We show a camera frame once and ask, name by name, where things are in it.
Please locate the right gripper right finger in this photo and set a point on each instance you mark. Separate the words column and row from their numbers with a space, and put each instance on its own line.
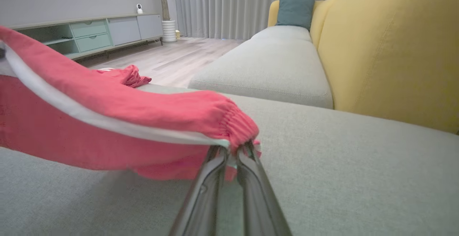
column 260, row 200

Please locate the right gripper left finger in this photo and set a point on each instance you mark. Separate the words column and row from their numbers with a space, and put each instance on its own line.
column 204, row 196

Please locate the red shorts with white stripe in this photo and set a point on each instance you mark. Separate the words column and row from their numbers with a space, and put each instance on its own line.
column 107, row 121

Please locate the large grey sofa seat cushion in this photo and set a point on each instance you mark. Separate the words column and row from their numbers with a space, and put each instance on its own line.
column 358, row 178

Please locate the small grey sofa seat cushion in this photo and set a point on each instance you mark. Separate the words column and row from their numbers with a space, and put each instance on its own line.
column 272, row 67

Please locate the small pale yellow object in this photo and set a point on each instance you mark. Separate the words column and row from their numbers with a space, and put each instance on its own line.
column 177, row 34

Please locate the white ribbed plant pot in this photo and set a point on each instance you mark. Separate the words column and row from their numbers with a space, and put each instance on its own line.
column 169, row 31

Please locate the teal throw pillow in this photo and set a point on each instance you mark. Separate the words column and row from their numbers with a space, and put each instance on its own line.
column 294, row 12

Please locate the pale green grey TV cabinet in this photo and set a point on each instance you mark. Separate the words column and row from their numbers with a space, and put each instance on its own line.
column 100, row 35

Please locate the grey pleated curtain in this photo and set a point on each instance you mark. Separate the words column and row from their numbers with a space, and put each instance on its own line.
column 251, row 6

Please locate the yellow sofa backrest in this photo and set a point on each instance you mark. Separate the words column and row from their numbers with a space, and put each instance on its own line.
column 387, row 49

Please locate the small white security camera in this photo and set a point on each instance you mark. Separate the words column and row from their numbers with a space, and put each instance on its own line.
column 139, row 8

